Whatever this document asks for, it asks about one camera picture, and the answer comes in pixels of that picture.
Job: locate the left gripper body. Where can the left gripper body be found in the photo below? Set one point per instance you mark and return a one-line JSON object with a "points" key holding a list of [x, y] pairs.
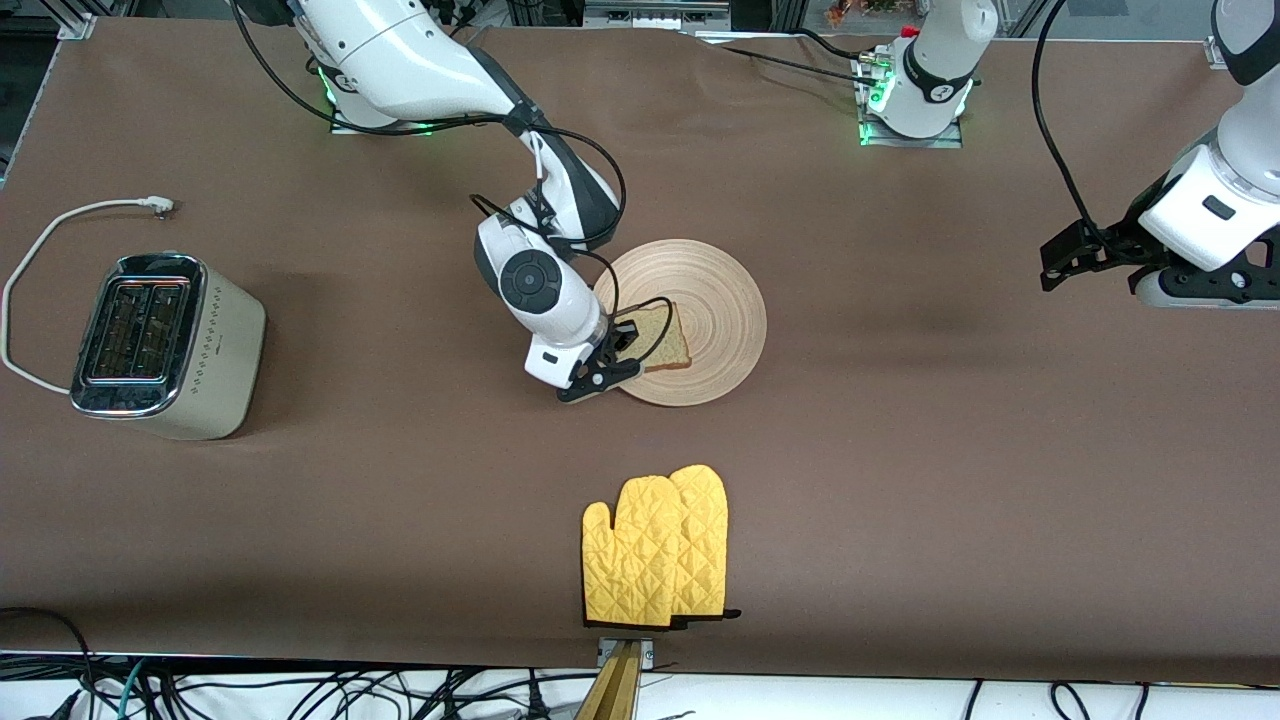
{"points": [[1117, 244]]}

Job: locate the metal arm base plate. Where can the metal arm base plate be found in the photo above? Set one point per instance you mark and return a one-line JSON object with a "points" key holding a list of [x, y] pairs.
{"points": [[900, 142], [400, 130]]}

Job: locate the brown bread slice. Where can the brown bread slice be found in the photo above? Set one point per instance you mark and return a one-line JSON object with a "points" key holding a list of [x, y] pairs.
{"points": [[665, 345]]}

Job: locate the round light wooden plate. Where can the round light wooden plate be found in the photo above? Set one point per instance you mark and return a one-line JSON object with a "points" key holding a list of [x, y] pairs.
{"points": [[720, 300]]}

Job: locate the gold aluminium profile bar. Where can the gold aluminium profile bar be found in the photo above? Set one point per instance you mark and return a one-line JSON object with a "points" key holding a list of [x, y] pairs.
{"points": [[612, 690]]}

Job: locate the brown table cover sheet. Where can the brown table cover sheet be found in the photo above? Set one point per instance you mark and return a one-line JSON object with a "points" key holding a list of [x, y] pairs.
{"points": [[900, 450]]}

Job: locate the silver aluminium extrusion post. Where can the silver aluminium extrusion post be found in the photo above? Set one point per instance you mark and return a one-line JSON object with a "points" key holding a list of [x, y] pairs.
{"points": [[1213, 50], [78, 25]]}

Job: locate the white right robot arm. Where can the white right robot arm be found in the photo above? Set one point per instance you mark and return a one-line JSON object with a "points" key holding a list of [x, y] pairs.
{"points": [[400, 60]]}

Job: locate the orange and green clutter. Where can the orange and green clutter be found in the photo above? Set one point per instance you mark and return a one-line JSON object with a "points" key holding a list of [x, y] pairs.
{"points": [[845, 12]]}

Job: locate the silver aluminium frame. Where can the silver aluminium frame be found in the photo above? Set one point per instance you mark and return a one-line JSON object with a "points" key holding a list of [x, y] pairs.
{"points": [[650, 15]]}

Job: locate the silver metal bracket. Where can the silver metal bracket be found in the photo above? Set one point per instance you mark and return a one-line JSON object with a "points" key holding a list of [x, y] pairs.
{"points": [[645, 655]]}

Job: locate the cream and chrome toaster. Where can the cream and chrome toaster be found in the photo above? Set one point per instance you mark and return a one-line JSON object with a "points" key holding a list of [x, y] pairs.
{"points": [[215, 350]]}

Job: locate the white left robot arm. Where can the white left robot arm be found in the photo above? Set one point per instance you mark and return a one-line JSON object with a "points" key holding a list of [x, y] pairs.
{"points": [[1255, 130]]}

